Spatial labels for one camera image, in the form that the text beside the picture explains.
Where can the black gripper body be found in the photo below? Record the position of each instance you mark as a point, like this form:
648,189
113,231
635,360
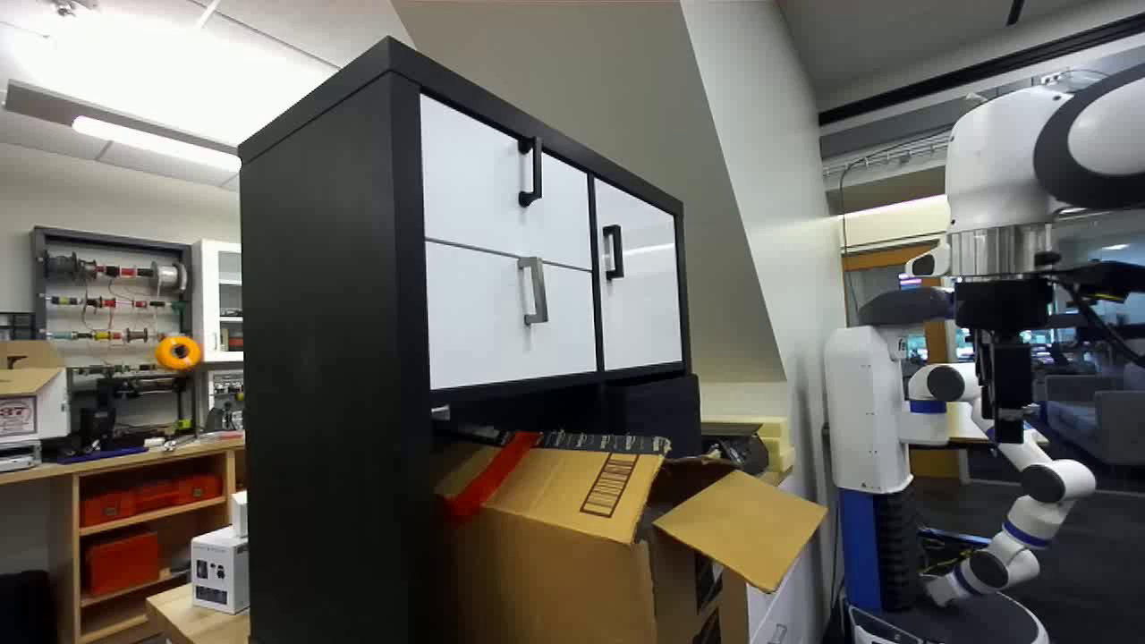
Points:
998,305

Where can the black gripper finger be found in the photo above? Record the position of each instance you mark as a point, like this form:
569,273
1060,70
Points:
1010,407

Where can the brown cardboard box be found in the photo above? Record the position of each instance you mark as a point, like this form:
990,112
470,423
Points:
559,539

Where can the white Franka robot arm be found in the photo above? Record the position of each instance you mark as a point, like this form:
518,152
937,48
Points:
1013,155

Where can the black shelf cabinet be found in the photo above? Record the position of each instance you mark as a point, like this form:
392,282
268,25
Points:
323,360

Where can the small white appliance box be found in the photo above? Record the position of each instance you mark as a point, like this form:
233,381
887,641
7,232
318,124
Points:
218,568

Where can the white and blue mobile robot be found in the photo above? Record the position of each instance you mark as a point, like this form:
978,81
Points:
870,416

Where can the yellow foam block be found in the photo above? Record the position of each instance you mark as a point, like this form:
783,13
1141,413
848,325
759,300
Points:
776,447

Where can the black keyboards stack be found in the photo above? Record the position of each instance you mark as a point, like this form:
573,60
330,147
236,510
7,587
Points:
602,442

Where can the red flat item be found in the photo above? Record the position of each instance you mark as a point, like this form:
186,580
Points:
486,474

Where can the yellow filament spool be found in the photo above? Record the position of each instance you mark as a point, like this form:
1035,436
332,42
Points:
179,353

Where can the light wooden table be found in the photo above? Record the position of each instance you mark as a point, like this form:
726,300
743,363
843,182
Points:
196,616

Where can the long red case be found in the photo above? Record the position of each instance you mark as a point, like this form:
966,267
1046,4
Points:
146,494

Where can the wooden workbench with shelves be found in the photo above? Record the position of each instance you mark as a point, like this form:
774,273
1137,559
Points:
130,511

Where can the black 3D printer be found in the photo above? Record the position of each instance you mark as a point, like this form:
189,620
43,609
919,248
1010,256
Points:
120,413

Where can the red toolbox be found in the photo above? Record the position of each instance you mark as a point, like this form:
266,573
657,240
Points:
122,564

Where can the white and brown carton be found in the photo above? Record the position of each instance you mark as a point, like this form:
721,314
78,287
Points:
28,397

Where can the wall tool rack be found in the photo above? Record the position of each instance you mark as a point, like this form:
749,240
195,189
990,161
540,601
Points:
108,287

